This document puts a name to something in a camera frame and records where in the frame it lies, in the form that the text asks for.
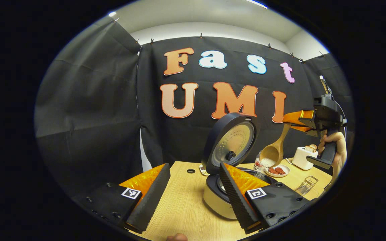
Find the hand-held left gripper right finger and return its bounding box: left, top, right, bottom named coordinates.
left=219, top=163, right=314, bottom=235

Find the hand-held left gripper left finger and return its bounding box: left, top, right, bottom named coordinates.
left=74, top=163, right=171, bottom=234

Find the wooden spoon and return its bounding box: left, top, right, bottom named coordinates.
left=259, top=123, right=292, bottom=168

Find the white rice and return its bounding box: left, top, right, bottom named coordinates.
left=255, top=157, right=276, bottom=180

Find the dark grey rice cooker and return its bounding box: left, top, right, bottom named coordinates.
left=201, top=112, right=279, bottom=220

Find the metal wire chopstick holder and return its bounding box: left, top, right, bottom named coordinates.
left=295, top=176, right=319, bottom=195

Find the white toaster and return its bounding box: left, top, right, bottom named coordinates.
left=292, top=146, right=318, bottom=171

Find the clear plastic bottle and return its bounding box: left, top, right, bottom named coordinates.
left=253, top=151, right=266, bottom=173

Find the white oval plate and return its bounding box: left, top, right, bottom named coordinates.
left=264, top=164, right=291, bottom=178

